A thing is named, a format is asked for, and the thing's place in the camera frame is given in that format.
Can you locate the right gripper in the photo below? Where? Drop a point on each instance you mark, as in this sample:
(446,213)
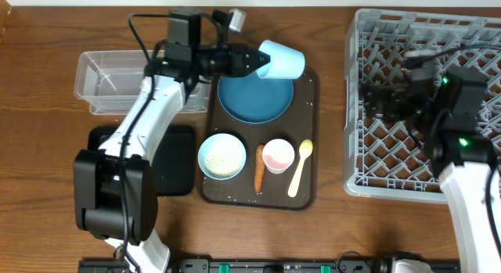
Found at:
(391,94)

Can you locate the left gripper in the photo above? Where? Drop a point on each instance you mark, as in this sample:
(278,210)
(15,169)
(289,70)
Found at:
(231,59)

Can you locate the light blue plastic cup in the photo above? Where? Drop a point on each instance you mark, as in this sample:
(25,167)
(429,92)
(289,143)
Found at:
(285,62)

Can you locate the dark blue plate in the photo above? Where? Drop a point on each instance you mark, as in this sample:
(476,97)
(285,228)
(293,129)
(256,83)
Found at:
(253,100)

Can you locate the pink plastic cup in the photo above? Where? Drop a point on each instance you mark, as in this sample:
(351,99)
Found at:
(278,155)

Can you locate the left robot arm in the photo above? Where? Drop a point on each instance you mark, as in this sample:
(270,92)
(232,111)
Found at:
(114,190)

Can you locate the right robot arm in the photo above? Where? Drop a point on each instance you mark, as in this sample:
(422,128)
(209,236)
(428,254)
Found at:
(463,160)

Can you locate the grey dishwasher rack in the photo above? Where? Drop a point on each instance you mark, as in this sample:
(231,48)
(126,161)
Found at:
(381,160)

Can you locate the black waste bin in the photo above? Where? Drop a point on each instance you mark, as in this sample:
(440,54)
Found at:
(173,165)

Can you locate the clear plastic waste bin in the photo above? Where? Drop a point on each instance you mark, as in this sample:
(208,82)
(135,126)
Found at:
(109,81)

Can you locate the orange carrot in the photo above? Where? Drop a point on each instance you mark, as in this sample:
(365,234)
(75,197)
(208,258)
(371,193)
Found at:
(259,169)

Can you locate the pale yellow plastic spoon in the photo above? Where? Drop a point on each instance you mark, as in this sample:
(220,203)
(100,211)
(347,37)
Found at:
(305,151)

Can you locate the light blue bowl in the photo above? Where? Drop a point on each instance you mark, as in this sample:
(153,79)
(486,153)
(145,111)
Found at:
(221,156)

